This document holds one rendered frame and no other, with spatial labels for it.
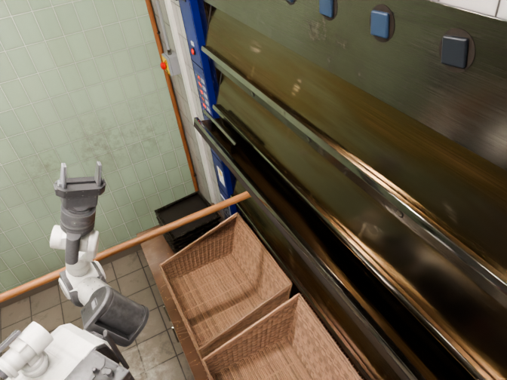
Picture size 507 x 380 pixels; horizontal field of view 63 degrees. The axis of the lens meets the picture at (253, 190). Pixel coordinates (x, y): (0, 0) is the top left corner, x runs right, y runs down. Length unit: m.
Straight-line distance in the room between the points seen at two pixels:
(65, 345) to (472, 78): 1.07
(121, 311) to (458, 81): 0.97
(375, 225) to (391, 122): 0.30
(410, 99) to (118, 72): 2.07
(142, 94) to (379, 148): 2.00
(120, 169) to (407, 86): 2.35
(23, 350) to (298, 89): 0.93
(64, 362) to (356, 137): 0.89
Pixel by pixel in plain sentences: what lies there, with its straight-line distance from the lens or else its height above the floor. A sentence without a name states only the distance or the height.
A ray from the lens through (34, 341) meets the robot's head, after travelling 1.12.
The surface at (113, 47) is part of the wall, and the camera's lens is 2.61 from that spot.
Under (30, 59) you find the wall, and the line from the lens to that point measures 2.59.
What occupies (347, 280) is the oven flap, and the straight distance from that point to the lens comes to 1.14.
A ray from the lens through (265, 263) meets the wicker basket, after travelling 2.00.
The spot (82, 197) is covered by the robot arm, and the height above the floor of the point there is 1.67.
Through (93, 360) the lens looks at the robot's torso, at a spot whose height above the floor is 1.40.
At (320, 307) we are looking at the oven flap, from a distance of 1.65.
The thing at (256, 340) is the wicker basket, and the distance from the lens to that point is 1.91.
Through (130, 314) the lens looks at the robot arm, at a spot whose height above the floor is 1.36.
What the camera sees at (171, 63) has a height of 1.48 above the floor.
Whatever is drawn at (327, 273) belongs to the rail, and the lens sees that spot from 1.12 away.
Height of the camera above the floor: 2.31
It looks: 39 degrees down
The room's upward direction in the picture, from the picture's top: 8 degrees counter-clockwise
